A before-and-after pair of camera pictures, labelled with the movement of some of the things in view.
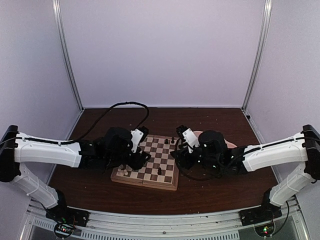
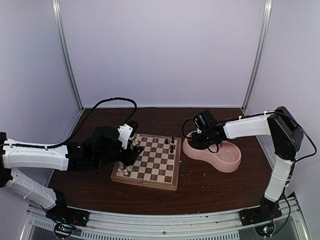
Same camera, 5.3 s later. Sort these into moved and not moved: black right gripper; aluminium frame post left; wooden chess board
Moved: black right gripper
Not moved: wooden chess board; aluminium frame post left
